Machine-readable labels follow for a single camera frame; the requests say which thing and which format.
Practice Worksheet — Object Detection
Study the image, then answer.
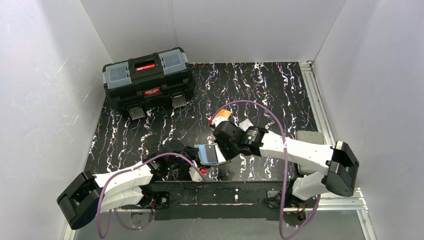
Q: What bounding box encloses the mint green card holder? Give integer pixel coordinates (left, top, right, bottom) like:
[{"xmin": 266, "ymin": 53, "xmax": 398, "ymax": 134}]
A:
[{"xmin": 194, "ymin": 144, "xmax": 228, "ymax": 167}]

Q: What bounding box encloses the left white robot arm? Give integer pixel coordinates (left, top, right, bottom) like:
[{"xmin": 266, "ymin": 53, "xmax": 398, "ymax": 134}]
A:
[{"xmin": 56, "ymin": 140, "xmax": 204, "ymax": 230}]

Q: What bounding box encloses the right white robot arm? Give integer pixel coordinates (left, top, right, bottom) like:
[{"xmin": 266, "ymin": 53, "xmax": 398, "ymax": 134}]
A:
[{"xmin": 213, "ymin": 120, "xmax": 359, "ymax": 202}]

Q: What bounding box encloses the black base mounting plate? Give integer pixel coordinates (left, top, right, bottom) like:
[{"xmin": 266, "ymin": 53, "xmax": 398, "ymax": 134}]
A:
[{"xmin": 81, "ymin": 180, "xmax": 350, "ymax": 221}]

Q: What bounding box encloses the black toolbox with grey lids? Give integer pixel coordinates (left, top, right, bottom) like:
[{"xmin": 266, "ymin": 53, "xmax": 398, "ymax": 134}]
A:
[{"xmin": 102, "ymin": 47, "xmax": 196, "ymax": 120}]

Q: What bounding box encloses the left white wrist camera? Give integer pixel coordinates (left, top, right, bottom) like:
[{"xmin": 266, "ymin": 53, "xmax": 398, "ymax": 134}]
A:
[{"xmin": 189, "ymin": 167, "xmax": 207, "ymax": 182}]

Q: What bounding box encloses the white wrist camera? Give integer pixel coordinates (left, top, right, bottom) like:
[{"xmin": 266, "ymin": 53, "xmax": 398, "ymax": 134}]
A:
[
  {"xmin": 209, "ymin": 116, "xmax": 229, "ymax": 129},
  {"xmin": 189, "ymin": 167, "xmax": 207, "ymax": 182}
]

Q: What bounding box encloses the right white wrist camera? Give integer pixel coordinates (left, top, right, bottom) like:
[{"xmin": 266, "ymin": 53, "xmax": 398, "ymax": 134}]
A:
[{"xmin": 209, "ymin": 116, "xmax": 229, "ymax": 129}]

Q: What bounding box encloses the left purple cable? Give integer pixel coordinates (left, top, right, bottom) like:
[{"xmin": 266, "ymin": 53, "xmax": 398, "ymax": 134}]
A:
[{"xmin": 96, "ymin": 152, "xmax": 207, "ymax": 239}]

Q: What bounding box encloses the purple cable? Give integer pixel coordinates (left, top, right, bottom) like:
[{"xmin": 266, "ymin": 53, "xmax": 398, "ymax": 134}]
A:
[
  {"xmin": 96, "ymin": 152, "xmax": 207, "ymax": 239},
  {"xmin": 208, "ymin": 99, "xmax": 322, "ymax": 240}
]

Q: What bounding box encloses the aluminium frame rail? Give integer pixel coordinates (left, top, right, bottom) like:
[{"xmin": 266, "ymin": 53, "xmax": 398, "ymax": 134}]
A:
[{"xmin": 299, "ymin": 61, "xmax": 336, "ymax": 145}]

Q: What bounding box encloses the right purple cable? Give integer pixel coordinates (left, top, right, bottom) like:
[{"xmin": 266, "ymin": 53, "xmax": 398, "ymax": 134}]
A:
[{"xmin": 208, "ymin": 99, "xmax": 322, "ymax": 240}]

